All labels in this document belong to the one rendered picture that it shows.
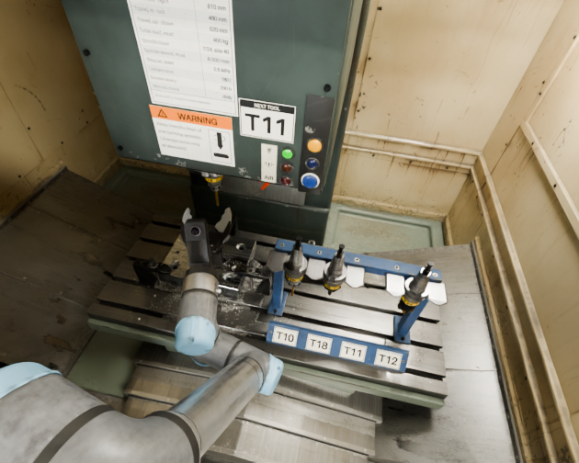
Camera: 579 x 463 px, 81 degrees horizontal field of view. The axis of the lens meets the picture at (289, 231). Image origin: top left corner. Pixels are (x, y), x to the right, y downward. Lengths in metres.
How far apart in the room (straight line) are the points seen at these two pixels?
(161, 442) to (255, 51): 0.53
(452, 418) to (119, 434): 1.10
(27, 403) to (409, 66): 1.58
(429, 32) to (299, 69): 1.10
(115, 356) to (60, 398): 1.11
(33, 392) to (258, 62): 0.51
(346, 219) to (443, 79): 0.86
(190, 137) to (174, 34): 0.18
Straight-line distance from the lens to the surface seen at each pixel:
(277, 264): 0.95
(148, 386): 1.38
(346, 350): 1.16
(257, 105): 0.61
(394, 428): 1.36
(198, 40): 0.61
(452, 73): 1.70
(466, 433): 1.35
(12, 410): 0.47
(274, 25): 0.56
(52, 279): 1.75
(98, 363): 1.59
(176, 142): 0.72
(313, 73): 0.57
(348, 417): 1.32
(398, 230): 2.06
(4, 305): 1.72
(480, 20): 1.65
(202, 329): 0.68
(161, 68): 0.66
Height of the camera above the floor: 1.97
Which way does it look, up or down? 47 degrees down
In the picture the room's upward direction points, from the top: 5 degrees clockwise
